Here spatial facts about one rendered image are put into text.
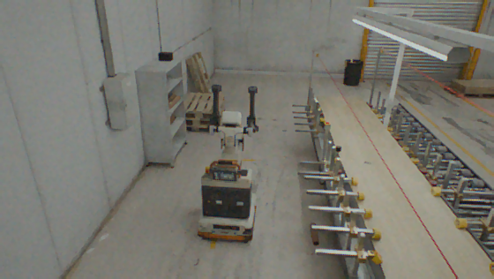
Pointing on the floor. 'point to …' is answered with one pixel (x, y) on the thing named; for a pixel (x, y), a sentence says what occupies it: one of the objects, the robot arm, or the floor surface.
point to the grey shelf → (167, 147)
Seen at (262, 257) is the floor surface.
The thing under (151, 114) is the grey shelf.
